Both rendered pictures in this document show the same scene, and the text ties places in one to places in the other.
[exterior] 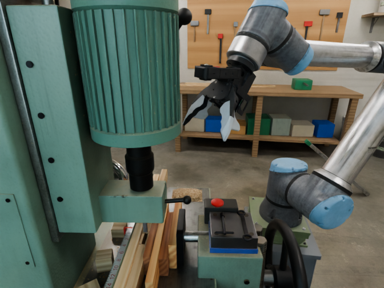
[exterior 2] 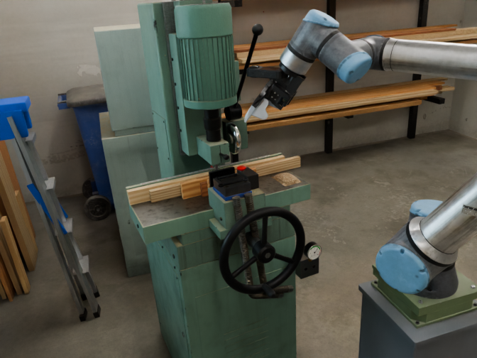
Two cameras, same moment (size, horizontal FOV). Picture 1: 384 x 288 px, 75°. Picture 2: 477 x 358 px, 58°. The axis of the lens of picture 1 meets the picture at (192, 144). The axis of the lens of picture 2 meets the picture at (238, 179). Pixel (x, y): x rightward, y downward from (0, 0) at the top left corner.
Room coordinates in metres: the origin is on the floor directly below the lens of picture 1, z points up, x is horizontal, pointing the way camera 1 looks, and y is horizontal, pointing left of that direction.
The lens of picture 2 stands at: (-0.06, -1.21, 1.52)
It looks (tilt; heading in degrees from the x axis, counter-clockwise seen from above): 23 degrees down; 65
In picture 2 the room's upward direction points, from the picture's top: 4 degrees counter-clockwise
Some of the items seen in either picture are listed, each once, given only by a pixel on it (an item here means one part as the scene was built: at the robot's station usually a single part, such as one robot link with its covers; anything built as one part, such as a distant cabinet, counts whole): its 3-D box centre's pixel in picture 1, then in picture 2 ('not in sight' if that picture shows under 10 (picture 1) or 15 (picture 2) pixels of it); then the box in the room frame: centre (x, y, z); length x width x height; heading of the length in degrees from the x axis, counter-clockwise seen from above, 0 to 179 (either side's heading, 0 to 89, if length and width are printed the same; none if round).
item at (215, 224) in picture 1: (228, 222); (236, 182); (0.47, -0.08, 0.99); 0.13 x 0.11 x 0.06; 178
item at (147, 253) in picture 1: (155, 235); not in sight; (0.50, 0.09, 0.93); 0.18 x 0.02 x 0.05; 178
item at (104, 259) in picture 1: (104, 260); not in sight; (0.52, 0.23, 0.82); 0.04 x 0.04 x 0.04; 12
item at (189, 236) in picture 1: (194, 236); (226, 185); (0.47, 0.00, 0.95); 0.09 x 0.07 x 0.09; 178
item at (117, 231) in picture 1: (119, 229); not in sight; (0.65, 0.23, 0.82); 0.04 x 0.04 x 0.03; 89
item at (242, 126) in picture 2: not in sight; (233, 133); (0.65, 0.29, 1.02); 0.09 x 0.07 x 0.12; 178
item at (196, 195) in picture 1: (187, 192); (286, 177); (0.72, 0.02, 0.91); 0.10 x 0.07 x 0.02; 88
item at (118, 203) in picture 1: (135, 203); (213, 150); (0.49, 0.13, 1.03); 0.14 x 0.07 x 0.09; 88
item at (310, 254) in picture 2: not in sight; (311, 252); (0.74, -0.11, 0.65); 0.06 x 0.04 x 0.08; 178
